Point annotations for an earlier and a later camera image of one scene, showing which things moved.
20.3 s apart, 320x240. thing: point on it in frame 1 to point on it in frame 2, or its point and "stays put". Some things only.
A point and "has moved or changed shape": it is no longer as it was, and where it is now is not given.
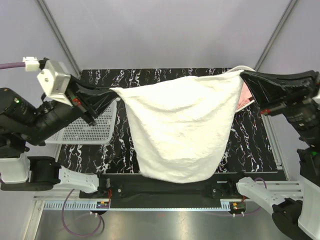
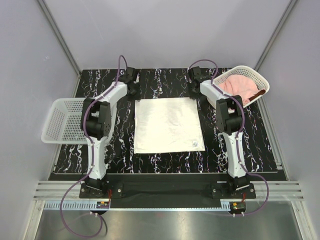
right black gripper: (300, 87) to (192, 96)
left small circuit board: (103, 205) stays put
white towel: (182, 128) has moved or changed shape
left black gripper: (96, 101) to (137, 96)
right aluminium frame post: (292, 5) stays put
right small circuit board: (238, 206) stays put
